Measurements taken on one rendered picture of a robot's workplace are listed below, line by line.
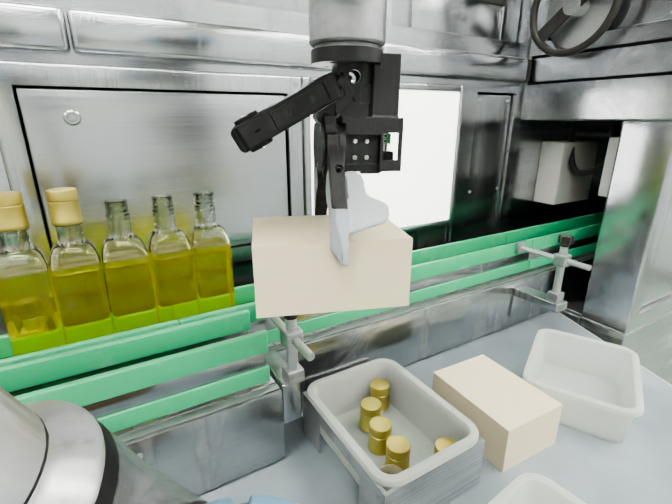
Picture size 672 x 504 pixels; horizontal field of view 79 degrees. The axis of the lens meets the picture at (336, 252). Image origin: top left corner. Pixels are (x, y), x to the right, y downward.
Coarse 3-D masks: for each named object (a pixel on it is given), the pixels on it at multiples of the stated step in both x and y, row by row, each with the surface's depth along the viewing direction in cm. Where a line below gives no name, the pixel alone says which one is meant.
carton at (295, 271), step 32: (256, 224) 46; (288, 224) 46; (320, 224) 46; (384, 224) 46; (256, 256) 39; (288, 256) 39; (320, 256) 40; (352, 256) 40; (384, 256) 41; (256, 288) 40; (288, 288) 40; (320, 288) 41; (352, 288) 42; (384, 288) 42
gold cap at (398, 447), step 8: (392, 440) 57; (400, 440) 57; (392, 448) 56; (400, 448) 56; (408, 448) 56; (392, 456) 56; (400, 456) 55; (408, 456) 56; (392, 464) 56; (400, 464) 56; (408, 464) 57
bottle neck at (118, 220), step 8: (112, 200) 55; (120, 200) 55; (104, 208) 54; (112, 208) 53; (120, 208) 54; (112, 216) 54; (120, 216) 54; (128, 216) 55; (112, 224) 54; (120, 224) 54; (128, 224) 55; (112, 232) 55; (120, 232) 55; (128, 232) 55
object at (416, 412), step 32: (320, 384) 66; (352, 384) 69; (416, 384) 65; (352, 416) 68; (384, 416) 68; (416, 416) 66; (448, 416) 60; (352, 448) 53; (416, 448) 62; (448, 448) 53; (384, 480) 48
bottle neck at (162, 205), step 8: (152, 200) 57; (160, 200) 56; (168, 200) 57; (152, 208) 57; (160, 208) 57; (168, 208) 57; (160, 216) 57; (168, 216) 57; (160, 224) 57; (168, 224) 58
